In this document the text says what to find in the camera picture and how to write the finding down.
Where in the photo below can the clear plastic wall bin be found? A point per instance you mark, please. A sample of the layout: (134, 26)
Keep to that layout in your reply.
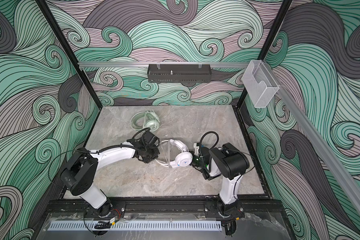
(260, 83)

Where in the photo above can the black frame post right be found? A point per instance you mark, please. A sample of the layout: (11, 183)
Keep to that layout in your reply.
(275, 27)

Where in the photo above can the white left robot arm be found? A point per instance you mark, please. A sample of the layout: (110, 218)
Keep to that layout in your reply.
(79, 171)

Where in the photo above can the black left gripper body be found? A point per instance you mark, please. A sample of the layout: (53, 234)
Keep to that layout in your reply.
(151, 153)

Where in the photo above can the white headphones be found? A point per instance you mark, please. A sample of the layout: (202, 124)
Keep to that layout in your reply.
(175, 153)

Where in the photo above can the black perforated wall tray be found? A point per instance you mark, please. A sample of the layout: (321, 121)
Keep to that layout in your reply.
(179, 74)

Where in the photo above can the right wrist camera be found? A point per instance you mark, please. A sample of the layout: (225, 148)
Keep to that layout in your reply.
(197, 148)

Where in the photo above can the mint green headphones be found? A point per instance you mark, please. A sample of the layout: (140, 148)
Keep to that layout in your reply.
(145, 119)

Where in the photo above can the black frame post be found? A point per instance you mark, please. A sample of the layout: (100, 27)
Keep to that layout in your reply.
(43, 6)
(275, 27)

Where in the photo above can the aluminium wall rail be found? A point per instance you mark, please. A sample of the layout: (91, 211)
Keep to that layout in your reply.
(126, 64)

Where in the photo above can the white slotted cable duct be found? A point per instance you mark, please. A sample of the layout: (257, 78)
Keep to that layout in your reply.
(138, 226)

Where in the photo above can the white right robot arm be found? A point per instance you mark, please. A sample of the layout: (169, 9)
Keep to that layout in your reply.
(230, 163)

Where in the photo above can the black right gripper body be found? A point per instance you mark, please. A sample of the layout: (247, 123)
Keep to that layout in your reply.
(196, 162)

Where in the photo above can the black frame post left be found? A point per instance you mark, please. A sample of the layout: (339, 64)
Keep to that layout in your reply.
(43, 6)

